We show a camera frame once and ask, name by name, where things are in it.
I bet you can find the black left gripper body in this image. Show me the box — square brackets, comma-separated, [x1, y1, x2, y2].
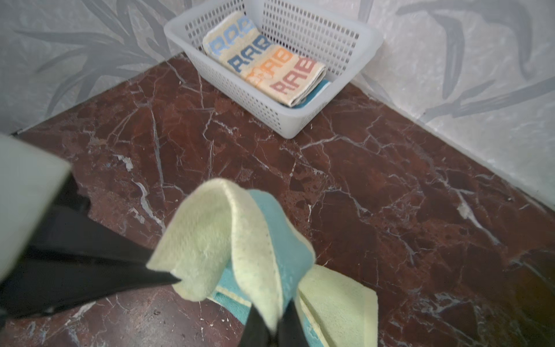
[1, 173, 91, 278]

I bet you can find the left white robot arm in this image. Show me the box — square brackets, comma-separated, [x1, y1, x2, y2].
[1, 135, 176, 320]

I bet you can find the blue bunny pattern towel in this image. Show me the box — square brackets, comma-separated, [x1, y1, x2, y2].
[294, 79, 330, 109]

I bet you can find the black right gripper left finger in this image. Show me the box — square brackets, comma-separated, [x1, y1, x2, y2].
[238, 306, 273, 347]

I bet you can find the beige towel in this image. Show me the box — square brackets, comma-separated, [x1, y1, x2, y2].
[202, 11, 327, 108]

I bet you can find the white plastic perforated basket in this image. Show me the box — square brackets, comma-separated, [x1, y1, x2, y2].
[164, 1, 384, 139]

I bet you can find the pale green towel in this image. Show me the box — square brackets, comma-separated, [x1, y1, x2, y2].
[147, 178, 379, 346]

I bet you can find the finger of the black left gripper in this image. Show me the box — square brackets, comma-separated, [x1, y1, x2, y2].
[25, 207, 153, 265]
[1, 258, 179, 319]

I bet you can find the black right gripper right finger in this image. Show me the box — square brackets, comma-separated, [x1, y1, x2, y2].
[277, 300, 309, 347]

